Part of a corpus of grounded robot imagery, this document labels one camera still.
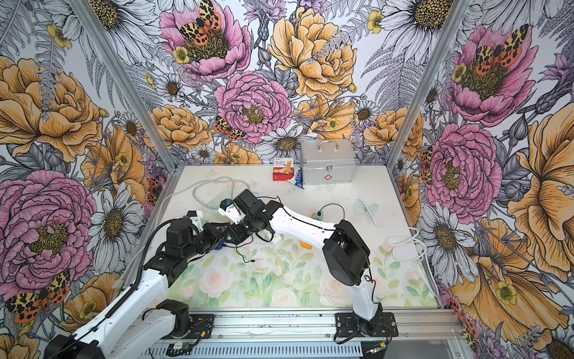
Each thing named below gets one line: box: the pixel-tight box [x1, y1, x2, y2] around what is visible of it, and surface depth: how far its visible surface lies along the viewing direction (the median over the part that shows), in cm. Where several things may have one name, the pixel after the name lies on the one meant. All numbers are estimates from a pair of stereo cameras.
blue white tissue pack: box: [287, 167, 305, 190], surface depth 114 cm
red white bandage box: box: [272, 157, 295, 182], surface depth 118 cm
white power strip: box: [218, 198, 246, 226], surface depth 76 cm
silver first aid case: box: [300, 138, 357, 186], surface depth 112 cm
